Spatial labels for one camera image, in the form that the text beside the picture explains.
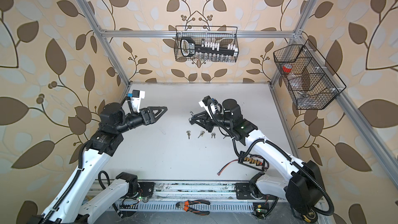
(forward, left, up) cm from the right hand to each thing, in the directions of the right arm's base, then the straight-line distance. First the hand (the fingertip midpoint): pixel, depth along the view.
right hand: (194, 119), depth 70 cm
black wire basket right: (+19, -61, +3) cm, 64 cm away
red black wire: (-14, -15, -27) cm, 34 cm away
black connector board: (-12, -32, -25) cm, 43 cm away
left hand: (0, +12, +8) cm, 15 cm away
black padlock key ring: (+6, -3, -26) cm, 27 cm away
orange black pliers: (-30, +6, -25) cm, 40 cm away
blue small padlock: (+3, +1, +1) cm, 3 cm away
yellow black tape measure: (-36, -49, -23) cm, 65 cm away
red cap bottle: (+30, -53, +3) cm, 61 cm away
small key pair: (+5, -10, -26) cm, 29 cm away
